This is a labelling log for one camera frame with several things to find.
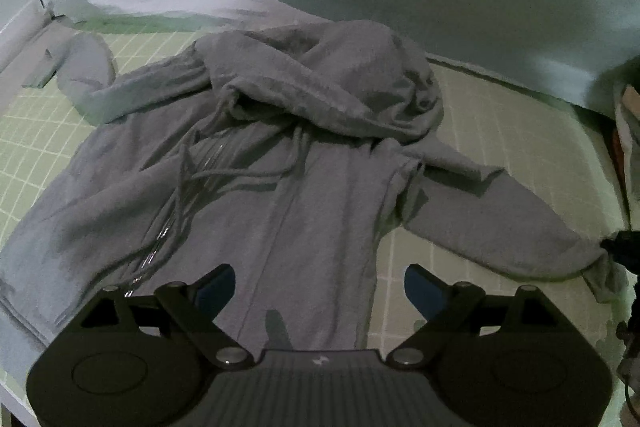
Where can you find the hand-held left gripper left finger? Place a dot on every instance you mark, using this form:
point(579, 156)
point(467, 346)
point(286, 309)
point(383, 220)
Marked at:
point(218, 285)

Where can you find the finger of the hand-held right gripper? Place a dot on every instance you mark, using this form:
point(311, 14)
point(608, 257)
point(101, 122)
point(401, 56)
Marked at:
point(622, 247)

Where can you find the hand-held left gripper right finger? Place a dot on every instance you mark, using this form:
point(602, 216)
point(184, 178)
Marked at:
point(421, 288)

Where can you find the grey hoodie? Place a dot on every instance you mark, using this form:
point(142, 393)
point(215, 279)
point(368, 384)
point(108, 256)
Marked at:
point(280, 167)

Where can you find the pile of clothes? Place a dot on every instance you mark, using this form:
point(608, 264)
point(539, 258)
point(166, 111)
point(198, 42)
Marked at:
point(629, 132)

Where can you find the green grid bed sheet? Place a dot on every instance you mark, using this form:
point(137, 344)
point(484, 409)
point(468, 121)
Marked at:
point(510, 142)

